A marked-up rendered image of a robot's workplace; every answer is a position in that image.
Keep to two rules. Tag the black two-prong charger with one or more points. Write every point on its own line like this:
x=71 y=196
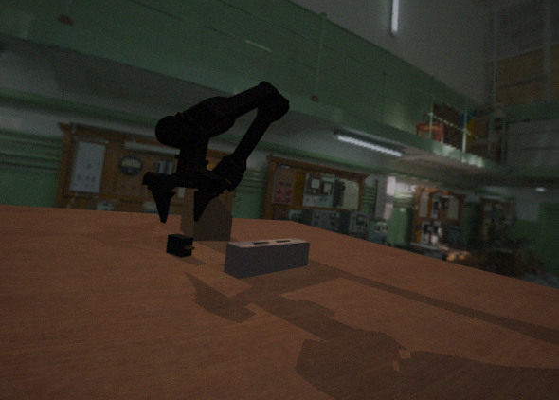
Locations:
x=179 y=245

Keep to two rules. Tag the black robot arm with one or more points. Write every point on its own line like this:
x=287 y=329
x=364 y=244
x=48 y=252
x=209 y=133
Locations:
x=215 y=116

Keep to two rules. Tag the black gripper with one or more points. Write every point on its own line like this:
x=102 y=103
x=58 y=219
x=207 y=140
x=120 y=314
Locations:
x=161 y=186

